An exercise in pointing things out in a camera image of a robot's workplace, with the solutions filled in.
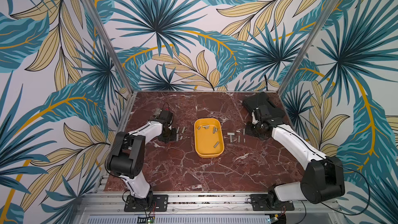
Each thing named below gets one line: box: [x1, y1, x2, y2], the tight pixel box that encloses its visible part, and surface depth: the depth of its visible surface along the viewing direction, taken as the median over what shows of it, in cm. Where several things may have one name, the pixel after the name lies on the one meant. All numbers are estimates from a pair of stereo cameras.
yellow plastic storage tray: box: [193, 117, 225, 159], surface depth 95 cm
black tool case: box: [243, 92, 286, 127], surface depth 70 cm
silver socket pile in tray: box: [202, 124, 219, 134], surface depth 101 cm
